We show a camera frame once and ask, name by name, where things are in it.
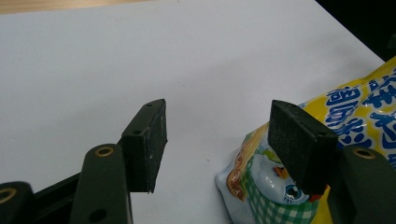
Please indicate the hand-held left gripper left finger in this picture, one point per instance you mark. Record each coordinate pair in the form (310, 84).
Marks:
(143, 149)

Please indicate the yellow spout pouch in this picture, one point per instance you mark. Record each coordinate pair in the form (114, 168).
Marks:
(358, 112)

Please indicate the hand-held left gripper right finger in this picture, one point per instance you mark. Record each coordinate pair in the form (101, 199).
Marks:
(302, 146)

